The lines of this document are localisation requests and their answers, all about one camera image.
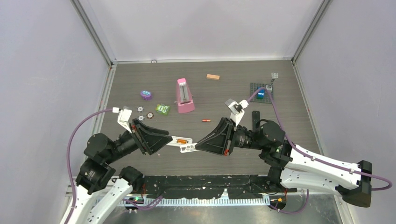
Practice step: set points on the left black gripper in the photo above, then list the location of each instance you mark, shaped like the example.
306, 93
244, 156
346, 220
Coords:
152, 138

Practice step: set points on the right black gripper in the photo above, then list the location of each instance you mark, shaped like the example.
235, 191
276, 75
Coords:
221, 140

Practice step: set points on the white remote control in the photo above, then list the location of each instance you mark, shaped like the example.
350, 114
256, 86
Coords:
174, 143

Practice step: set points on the white battery cover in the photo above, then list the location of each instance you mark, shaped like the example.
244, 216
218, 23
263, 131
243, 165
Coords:
187, 148

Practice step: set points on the black bar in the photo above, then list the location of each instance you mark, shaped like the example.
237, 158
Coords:
255, 119

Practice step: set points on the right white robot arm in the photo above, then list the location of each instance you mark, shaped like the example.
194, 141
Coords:
292, 166

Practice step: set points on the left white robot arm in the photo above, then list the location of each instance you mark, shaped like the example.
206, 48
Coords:
96, 172

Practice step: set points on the green monster toy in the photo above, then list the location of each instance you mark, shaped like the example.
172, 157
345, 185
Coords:
163, 109

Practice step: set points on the purple round toy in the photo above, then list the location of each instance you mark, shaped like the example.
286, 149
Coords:
146, 95

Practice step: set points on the pink metronome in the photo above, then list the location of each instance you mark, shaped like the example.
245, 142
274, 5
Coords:
184, 100

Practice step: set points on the grey lego baseplate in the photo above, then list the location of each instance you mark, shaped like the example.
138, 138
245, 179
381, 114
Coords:
256, 86

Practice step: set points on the blue lego brick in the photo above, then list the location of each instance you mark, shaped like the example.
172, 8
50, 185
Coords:
260, 95

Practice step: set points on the wooden block far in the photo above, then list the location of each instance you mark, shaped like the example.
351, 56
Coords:
213, 77

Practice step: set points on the grey lego tower piece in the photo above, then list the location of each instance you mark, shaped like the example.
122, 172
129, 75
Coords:
269, 86

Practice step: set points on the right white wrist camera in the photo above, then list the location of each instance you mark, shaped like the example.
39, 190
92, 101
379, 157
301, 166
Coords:
237, 110

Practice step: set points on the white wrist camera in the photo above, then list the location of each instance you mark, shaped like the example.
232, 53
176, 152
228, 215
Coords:
124, 115
237, 110

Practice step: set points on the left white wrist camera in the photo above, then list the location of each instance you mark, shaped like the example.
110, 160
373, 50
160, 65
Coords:
124, 115

